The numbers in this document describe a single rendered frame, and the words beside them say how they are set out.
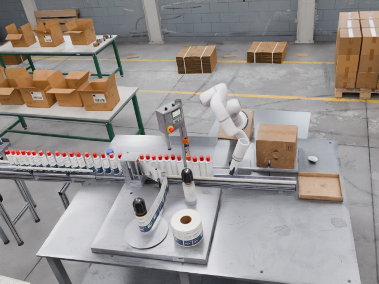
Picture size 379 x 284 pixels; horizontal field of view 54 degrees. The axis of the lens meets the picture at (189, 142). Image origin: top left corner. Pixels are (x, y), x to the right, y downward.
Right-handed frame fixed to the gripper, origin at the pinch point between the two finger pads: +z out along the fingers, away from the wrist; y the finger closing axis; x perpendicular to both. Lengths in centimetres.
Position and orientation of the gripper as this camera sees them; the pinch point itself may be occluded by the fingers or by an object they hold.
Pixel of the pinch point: (231, 172)
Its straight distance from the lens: 292.8
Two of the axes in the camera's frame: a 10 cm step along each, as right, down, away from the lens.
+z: -2.1, 7.6, 6.1
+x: 9.5, 3.0, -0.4
